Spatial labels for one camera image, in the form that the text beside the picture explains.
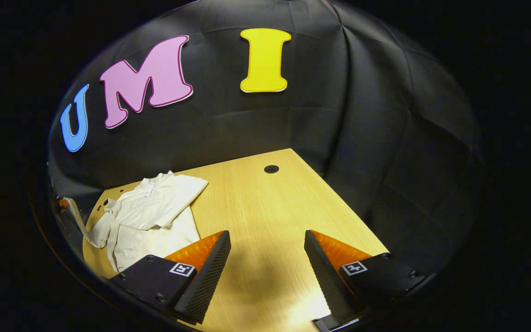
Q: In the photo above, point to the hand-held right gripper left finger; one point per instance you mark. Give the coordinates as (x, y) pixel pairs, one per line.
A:
(205, 281)

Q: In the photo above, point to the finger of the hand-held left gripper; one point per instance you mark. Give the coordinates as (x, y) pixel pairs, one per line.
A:
(63, 203)

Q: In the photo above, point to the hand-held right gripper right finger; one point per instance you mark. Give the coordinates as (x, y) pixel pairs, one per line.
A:
(325, 276)

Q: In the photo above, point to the white sweatshirt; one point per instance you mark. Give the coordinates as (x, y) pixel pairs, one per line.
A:
(155, 216)

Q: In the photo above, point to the black backdrop cloth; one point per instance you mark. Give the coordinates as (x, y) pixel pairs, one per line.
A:
(339, 115)

